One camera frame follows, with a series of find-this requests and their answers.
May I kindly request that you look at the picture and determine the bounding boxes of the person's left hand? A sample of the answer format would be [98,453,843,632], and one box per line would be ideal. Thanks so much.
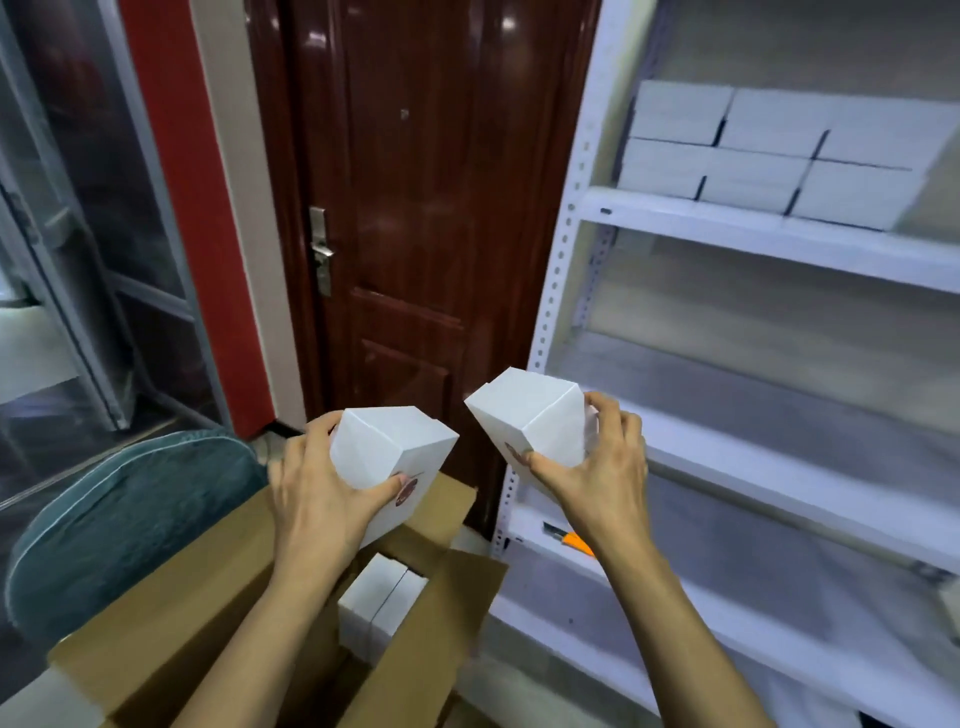
[267,409,414,594]

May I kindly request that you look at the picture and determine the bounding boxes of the orange utility knife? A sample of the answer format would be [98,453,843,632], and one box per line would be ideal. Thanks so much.
[543,522,597,560]

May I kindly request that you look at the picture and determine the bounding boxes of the stack of small white boxes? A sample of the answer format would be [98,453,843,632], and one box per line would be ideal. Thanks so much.
[337,552,429,665]

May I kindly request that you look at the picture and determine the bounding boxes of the large brown cardboard box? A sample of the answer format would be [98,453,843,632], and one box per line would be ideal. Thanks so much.
[45,472,509,728]

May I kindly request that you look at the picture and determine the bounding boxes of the metal door handle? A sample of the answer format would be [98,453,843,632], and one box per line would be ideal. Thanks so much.
[307,205,336,299]

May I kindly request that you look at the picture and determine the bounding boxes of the white metal shelving rack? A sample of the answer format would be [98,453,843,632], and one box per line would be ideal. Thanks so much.
[487,0,960,728]

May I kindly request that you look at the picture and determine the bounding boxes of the person's right hand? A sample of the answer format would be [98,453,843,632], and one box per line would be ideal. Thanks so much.
[507,390,654,560]

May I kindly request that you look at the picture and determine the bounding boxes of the dark wooden door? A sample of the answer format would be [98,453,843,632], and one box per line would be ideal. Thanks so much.
[244,0,602,527]

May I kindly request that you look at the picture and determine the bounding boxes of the person's right forearm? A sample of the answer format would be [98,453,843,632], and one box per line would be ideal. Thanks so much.
[592,532,774,728]

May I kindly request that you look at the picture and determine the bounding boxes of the tidy row of white boxes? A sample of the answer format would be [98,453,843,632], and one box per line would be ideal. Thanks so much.
[616,79,960,233]

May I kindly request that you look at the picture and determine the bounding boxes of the small white logo box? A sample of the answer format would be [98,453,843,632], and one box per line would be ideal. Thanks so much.
[330,405,461,546]
[463,367,590,470]

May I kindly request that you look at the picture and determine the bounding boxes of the teal fabric chair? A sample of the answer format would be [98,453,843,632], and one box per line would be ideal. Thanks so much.
[4,430,269,647]

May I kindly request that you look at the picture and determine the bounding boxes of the glass door with metal frame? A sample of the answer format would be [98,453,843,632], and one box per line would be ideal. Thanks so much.
[0,0,230,452]

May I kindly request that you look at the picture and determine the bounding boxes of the person's left forearm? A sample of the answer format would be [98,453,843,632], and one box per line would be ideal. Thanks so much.
[172,562,354,728]

